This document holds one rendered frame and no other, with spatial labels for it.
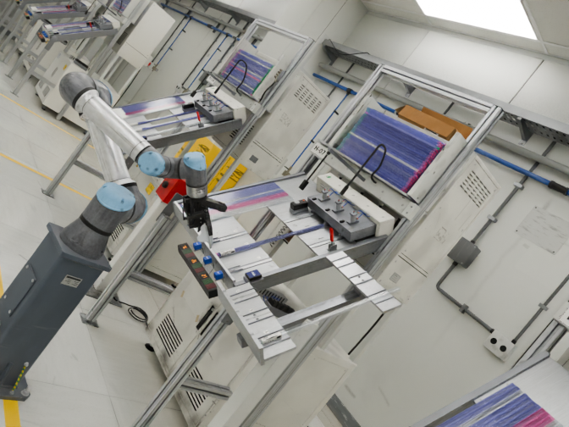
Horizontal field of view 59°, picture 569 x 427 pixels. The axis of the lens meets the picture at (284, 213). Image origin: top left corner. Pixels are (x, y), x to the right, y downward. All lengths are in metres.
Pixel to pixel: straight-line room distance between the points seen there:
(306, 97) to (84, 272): 2.12
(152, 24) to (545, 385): 5.56
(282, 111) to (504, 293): 1.83
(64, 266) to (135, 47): 4.81
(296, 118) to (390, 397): 1.97
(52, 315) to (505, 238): 2.78
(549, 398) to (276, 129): 2.35
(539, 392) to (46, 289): 1.51
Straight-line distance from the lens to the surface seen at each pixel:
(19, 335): 1.86
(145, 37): 6.34
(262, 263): 1.97
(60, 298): 1.81
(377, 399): 3.68
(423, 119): 2.79
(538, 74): 4.25
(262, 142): 3.37
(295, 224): 2.21
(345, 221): 2.14
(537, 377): 1.73
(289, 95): 3.36
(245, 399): 1.74
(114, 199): 1.69
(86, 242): 1.72
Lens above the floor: 1.18
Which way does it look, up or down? 4 degrees down
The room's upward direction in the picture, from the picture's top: 38 degrees clockwise
